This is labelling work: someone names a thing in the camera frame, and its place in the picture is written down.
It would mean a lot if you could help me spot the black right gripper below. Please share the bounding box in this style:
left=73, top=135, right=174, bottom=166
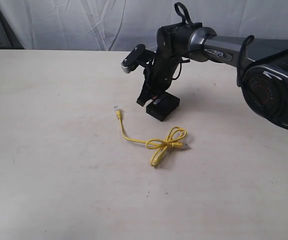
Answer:
left=136, top=23, right=203, bottom=107

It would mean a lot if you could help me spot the small black box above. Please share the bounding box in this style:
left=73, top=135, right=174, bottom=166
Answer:
left=146, top=92, right=180, bottom=122

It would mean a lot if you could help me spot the yellow ethernet cable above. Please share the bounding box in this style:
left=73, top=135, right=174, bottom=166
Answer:
left=113, top=105, right=192, bottom=168

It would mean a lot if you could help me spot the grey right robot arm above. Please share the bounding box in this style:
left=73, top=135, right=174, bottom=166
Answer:
left=137, top=23, right=288, bottom=130

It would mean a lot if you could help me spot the white backdrop curtain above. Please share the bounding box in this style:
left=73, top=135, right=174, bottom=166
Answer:
left=0, top=0, right=288, bottom=51

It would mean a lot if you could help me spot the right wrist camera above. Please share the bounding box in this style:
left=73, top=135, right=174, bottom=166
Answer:
left=121, top=44, right=155, bottom=74

